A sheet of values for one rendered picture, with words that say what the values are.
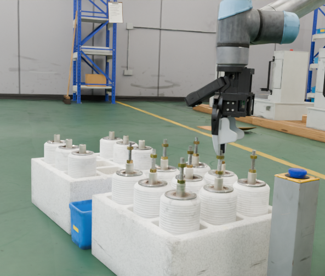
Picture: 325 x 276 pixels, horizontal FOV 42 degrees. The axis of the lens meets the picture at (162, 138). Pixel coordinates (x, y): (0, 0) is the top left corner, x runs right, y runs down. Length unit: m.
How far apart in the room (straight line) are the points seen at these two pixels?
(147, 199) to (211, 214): 0.16
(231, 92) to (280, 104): 3.55
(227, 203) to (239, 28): 0.41
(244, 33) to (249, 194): 0.40
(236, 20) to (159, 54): 6.77
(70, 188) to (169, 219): 0.50
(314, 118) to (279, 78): 0.76
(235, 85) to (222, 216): 0.31
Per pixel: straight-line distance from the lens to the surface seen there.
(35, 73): 7.35
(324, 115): 3.90
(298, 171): 0.97
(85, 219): 1.28
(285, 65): 4.56
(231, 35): 0.99
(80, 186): 1.39
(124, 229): 1.08
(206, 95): 1.02
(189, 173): 1.13
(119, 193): 1.15
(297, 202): 0.96
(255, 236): 1.09
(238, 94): 0.98
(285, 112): 4.59
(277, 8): 1.19
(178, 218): 0.96
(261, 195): 1.11
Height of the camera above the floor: 0.53
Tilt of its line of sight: 9 degrees down
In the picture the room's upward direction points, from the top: 2 degrees clockwise
